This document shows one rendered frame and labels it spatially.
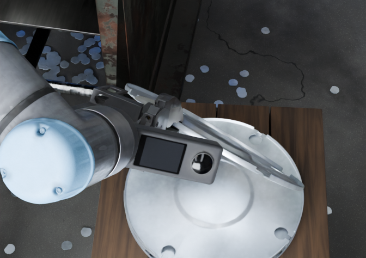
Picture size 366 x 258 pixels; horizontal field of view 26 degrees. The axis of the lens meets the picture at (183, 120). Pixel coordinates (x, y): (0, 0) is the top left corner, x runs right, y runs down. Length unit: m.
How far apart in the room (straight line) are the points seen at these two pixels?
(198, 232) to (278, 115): 0.29
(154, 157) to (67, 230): 0.86
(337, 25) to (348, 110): 0.26
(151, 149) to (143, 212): 0.43
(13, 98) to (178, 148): 0.21
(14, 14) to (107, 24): 0.30
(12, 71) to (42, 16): 0.90
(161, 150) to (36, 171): 0.20
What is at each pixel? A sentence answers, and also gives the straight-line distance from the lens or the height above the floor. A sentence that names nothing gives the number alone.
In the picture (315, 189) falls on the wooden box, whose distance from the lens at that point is 1.34.
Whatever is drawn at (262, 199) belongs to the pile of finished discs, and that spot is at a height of 0.38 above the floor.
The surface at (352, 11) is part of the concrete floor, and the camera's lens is 2.09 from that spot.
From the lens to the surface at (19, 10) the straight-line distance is 1.66.
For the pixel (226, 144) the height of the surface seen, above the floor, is 0.60.
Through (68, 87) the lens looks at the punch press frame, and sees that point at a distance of 1.68.
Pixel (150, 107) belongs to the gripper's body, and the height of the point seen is 0.78.
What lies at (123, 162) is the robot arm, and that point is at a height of 0.82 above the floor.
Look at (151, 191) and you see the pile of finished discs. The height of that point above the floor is 0.38.
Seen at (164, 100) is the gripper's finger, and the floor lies 0.77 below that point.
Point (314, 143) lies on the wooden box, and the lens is 1.39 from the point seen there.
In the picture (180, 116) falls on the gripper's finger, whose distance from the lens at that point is 0.99.
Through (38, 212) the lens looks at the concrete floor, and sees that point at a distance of 1.73.
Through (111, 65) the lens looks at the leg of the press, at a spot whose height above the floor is 0.34.
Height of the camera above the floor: 1.50
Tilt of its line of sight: 55 degrees down
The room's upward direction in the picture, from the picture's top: straight up
